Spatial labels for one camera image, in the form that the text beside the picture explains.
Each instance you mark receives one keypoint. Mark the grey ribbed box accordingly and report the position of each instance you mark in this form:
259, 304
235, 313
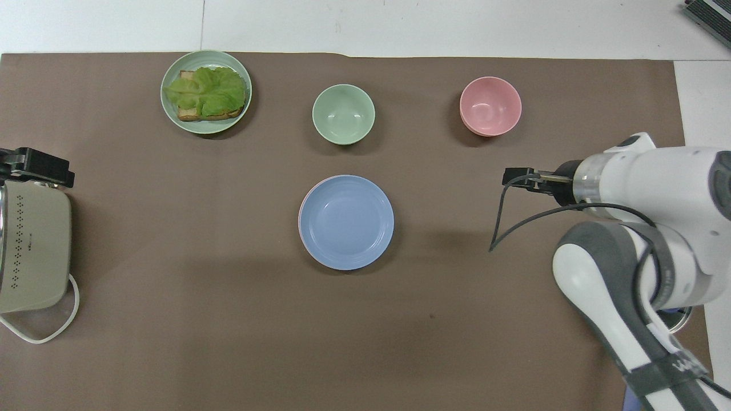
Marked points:
711, 14

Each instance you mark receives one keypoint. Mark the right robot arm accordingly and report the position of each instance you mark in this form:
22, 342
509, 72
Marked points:
657, 182

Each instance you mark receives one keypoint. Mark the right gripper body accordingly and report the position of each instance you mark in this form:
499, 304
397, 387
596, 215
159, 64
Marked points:
565, 182

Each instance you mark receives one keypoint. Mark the blue plate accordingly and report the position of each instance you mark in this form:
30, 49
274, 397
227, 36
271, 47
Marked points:
347, 222

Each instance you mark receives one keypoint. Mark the green plate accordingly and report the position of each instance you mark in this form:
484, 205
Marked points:
171, 117

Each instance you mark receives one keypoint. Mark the beige appliance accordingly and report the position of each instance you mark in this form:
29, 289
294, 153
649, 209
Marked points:
34, 245

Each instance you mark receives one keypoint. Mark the pink bowl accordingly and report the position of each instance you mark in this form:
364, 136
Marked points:
490, 105

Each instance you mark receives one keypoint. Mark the toast slice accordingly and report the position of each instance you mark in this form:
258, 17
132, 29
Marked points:
188, 116

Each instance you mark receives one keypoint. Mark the green lettuce leaf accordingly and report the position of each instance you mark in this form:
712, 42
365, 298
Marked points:
208, 91

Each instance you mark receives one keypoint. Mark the green bowl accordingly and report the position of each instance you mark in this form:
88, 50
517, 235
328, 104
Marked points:
343, 113

